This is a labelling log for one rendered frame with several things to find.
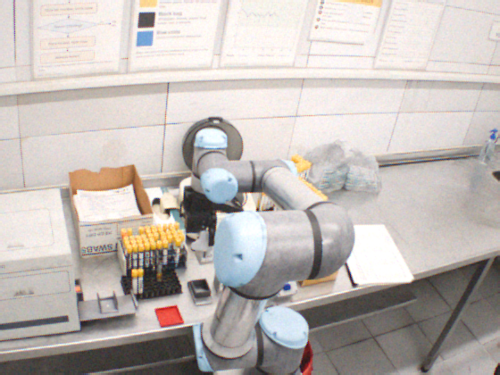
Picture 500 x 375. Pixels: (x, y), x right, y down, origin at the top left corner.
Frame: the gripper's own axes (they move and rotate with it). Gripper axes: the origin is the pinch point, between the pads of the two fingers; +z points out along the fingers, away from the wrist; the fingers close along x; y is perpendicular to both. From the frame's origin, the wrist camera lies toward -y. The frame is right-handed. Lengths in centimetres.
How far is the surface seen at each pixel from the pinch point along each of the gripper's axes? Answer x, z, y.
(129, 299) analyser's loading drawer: 2.1, 15.0, 22.1
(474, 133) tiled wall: -62, 6, -164
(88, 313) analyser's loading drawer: 5.8, 15.0, 34.5
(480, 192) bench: -30, 19, -145
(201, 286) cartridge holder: -1.9, 17.6, -0.9
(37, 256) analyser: 8.7, -10.5, 46.0
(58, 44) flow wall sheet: -54, -40, 37
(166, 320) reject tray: 8.7, 18.8, 12.6
